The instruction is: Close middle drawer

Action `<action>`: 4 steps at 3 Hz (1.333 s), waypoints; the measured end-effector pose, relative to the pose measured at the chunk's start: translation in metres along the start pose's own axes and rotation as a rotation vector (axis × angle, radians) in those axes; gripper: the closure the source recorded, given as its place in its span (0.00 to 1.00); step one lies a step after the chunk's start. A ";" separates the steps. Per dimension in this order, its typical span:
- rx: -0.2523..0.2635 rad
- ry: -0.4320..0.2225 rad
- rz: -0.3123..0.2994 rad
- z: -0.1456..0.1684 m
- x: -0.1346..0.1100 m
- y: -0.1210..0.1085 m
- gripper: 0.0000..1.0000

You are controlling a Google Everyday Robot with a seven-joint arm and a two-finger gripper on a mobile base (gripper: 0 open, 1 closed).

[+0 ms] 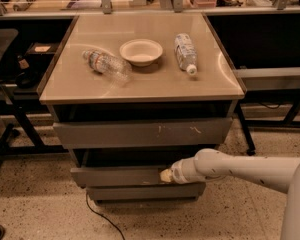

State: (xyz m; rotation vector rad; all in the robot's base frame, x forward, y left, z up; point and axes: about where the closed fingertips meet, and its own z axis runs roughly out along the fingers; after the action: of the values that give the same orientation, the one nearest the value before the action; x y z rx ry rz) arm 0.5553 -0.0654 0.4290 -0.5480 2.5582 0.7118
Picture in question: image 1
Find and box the grey drawer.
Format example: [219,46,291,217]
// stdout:
[69,147,211,188]
[87,183,206,201]
[53,118,232,149]

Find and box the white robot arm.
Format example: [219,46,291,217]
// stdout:
[160,149,300,240]

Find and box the grey bottom drawer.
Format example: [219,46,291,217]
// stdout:
[87,183,206,201]

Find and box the grey top drawer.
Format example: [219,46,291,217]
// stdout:
[53,118,232,149]

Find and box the grey drawer cabinet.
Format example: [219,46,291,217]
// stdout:
[36,12,248,205]

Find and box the clear plastic water bottle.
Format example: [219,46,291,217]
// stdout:
[82,50,132,85]

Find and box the white labelled plastic bottle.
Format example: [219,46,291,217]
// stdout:
[174,33,197,76]

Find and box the white paper bowl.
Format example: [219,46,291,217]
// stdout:
[119,39,163,67]

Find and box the dark box with label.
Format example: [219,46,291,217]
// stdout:
[27,42,59,55]

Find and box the black floor cable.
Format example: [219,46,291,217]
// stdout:
[85,193,127,240]

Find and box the grey table frame right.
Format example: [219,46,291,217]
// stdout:
[234,67,300,155]

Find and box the black desk frame left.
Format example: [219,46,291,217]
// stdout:
[0,28,69,188]

